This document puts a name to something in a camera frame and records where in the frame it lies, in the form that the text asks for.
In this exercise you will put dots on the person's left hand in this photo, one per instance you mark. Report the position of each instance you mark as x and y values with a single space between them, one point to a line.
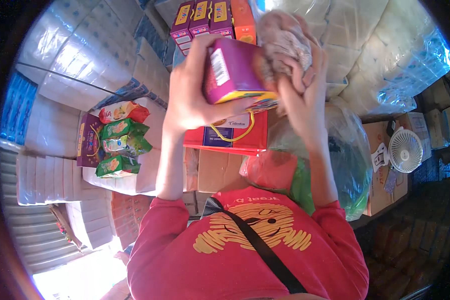
185 93

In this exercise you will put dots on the person's right hand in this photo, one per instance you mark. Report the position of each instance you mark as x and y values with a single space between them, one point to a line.
307 108

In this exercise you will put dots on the person's right fingers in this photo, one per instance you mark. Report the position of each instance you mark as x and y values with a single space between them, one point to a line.
298 73

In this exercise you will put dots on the pink mottled cleaning cloth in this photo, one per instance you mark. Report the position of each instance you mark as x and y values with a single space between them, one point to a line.
283 37

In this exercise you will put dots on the purple biscuit box yellow edge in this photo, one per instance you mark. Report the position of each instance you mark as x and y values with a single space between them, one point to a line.
236 71

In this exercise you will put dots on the orange biscuit box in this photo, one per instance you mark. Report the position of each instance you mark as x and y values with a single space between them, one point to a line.
243 22

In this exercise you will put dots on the heap of clear-wrapped tissue bales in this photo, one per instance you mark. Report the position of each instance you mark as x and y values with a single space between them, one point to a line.
382 56

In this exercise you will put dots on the large clear plastic bag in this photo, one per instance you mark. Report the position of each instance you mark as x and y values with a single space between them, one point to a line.
345 150

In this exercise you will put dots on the purple box with yellow label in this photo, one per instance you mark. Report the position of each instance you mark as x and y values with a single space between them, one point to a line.
182 24
200 18
221 18

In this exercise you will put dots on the red plastic bag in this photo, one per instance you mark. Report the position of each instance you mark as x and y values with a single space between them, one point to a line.
270 168

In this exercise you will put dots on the green plastic bag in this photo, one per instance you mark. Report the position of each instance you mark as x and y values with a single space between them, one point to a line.
302 187

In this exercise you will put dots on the brown cardboard carton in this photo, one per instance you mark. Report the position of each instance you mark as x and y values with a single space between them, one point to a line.
217 170

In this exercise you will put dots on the white small desk fan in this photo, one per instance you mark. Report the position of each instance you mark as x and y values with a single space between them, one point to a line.
403 150

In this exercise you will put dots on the row of brown cartons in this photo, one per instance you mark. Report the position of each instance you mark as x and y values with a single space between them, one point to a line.
438 112

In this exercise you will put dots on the red orange snack packet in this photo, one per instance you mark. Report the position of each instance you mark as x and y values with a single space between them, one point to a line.
122 111

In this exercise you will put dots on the green snack packet blue print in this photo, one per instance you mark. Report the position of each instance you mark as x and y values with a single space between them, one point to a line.
125 144

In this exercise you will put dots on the person's body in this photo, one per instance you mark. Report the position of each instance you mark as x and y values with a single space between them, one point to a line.
217 270

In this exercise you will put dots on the heap of wrapped tissue packs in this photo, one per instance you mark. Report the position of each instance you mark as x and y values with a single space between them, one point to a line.
86 48

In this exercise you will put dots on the stack of orange packets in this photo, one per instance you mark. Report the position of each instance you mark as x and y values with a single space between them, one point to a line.
129 215

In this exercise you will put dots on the stack of white tissue bundles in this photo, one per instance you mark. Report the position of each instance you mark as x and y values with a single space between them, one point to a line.
56 180

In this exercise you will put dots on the stack of blue packs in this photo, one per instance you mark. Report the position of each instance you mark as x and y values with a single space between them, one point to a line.
17 108

